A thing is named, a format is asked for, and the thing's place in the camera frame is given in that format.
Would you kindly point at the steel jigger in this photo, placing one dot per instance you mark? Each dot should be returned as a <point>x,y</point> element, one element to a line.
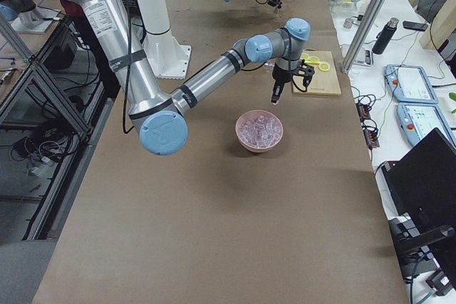
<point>276,11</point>

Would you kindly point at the clear wine glass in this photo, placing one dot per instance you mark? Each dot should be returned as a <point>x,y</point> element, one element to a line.
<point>269,66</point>

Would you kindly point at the lemon slice three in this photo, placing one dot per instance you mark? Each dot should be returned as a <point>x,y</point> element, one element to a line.
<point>323,66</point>

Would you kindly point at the wooden cutting board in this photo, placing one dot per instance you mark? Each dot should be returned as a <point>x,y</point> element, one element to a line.
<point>324,82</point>

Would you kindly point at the pink bowl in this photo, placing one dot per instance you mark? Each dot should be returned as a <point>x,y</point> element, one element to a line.
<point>259,130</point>

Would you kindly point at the small steel cup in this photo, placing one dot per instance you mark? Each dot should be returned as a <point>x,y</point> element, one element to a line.
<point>348,23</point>

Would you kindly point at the small digital scale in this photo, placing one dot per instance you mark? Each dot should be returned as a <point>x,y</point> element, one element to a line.
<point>364,58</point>

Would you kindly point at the black water bottle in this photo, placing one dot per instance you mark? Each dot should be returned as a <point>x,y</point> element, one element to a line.
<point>384,37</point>

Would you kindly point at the upper teach pendant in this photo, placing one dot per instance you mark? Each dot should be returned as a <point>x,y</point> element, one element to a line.
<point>409,84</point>

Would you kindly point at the teach pendant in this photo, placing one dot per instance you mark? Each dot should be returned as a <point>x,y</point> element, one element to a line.
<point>419,119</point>
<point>409,84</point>

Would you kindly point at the black smartphone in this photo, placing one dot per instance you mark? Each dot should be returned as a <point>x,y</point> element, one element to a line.
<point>415,26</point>

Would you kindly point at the lower teach pendant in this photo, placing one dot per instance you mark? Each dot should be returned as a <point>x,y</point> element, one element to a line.
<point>419,119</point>

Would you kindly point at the black monitor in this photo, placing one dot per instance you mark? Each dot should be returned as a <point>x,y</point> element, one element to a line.
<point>422,185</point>

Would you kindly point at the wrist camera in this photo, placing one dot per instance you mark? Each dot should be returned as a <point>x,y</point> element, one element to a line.
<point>306,72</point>

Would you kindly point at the white pedestal column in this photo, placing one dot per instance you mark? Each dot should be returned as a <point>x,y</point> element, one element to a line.
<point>167,57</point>

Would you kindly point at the aluminium frame post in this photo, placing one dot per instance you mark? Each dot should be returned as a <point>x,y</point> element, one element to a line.
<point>372,11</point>

